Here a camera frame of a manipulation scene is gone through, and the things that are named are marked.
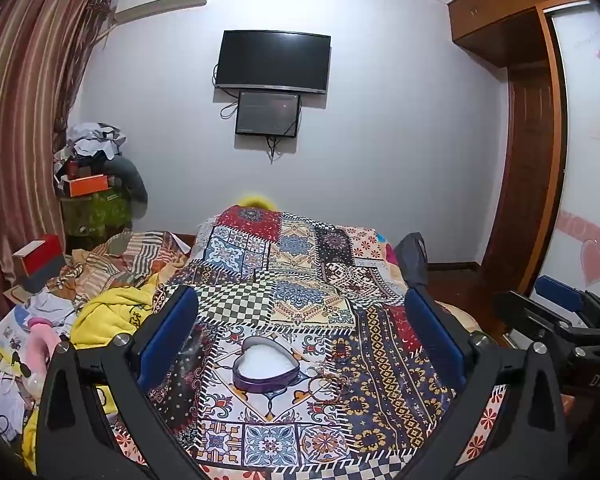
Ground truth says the orange box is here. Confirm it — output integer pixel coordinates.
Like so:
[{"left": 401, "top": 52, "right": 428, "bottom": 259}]
[{"left": 62, "top": 172, "right": 110, "bottom": 198}]

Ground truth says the small black wall monitor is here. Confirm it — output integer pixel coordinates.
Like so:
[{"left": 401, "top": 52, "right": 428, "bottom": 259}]
[{"left": 235, "top": 90, "right": 302, "bottom": 138}]

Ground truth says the red box with wooden lid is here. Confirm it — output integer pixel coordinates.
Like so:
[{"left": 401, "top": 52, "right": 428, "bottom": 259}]
[{"left": 12, "top": 234, "right": 67, "bottom": 295}]

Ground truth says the white sliding door with hearts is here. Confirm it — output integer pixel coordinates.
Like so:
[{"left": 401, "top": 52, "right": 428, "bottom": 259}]
[{"left": 527, "top": 5, "right": 600, "bottom": 306}]

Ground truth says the pile of grey white clothes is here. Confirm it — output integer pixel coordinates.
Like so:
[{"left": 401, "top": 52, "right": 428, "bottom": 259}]
[{"left": 55, "top": 121, "right": 128, "bottom": 176}]

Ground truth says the brown wooden door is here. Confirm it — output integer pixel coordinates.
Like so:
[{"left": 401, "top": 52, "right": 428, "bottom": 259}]
[{"left": 480, "top": 10, "right": 568, "bottom": 291}]

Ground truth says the striped brown curtain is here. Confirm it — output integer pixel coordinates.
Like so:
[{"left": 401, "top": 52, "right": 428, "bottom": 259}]
[{"left": 0, "top": 0, "right": 113, "bottom": 321}]

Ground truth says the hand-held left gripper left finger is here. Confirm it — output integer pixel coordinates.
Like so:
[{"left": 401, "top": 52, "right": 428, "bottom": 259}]
[{"left": 35, "top": 285, "right": 211, "bottom": 480}]

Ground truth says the pile of papers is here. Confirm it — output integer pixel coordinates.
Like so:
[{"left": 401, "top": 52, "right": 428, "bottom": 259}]
[{"left": 0, "top": 290, "right": 76, "bottom": 441}]

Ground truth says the wooden overhead cabinet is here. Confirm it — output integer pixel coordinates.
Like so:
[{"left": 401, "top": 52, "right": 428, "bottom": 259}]
[{"left": 447, "top": 0, "right": 596, "bottom": 68}]

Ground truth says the dark grey jacket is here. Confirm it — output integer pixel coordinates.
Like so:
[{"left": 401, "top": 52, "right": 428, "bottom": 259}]
[{"left": 102, "top": 155, "right": 148, "bottom": 221}]

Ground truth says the yellow round object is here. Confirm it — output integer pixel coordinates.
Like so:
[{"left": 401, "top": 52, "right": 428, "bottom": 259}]
[{"left": 239, "top": 192, "right": 276, "bottom": 211}]

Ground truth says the yellow cartoon blanket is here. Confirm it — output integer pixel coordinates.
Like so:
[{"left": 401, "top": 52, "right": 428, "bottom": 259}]
[{"left": 22, "top": 282, "right": 156, "bottom": 476}]

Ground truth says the black bag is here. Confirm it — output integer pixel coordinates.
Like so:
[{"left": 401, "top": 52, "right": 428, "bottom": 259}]
[{"left": 394, "top": 232, "right": 428, "bottom": 291}]

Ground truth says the floral pink pillow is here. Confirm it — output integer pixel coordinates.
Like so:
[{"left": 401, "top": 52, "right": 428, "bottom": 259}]
[{"left": 375, "top": 230, "right": 400, "bottom": 266}]

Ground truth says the purple heart-shaped box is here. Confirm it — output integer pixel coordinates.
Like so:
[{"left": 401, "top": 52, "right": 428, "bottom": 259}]
[{"left": 231, "top": 337, "right": 301, "bottom": 395}]

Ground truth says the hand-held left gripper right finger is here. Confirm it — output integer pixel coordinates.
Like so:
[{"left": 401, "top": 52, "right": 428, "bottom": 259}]
[{"left": 400, "top": 287, "right": 568, "bottom": 480}]

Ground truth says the pink plush toy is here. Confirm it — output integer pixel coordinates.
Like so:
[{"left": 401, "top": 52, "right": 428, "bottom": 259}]
[{"left": 27, "top": 330, "right": 63, "bottom": 386}]

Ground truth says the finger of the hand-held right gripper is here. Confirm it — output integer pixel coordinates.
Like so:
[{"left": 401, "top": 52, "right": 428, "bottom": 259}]
[
  {"left": 535, "top": 275, "right": 600, "bottom": 320},
  {"left": 495, "top": 291, "right": 600, "bottom": 348}
]

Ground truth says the black wall television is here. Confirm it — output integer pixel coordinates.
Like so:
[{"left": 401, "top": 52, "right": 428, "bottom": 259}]
[{"left": 214, "top": 30, "right": 332, "bottom": 96}]

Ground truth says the colourful patchwork blanket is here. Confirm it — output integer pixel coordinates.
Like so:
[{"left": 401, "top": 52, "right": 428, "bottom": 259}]
[{"left": 110, "top": 205, "right": 511, "bottom": 480}]

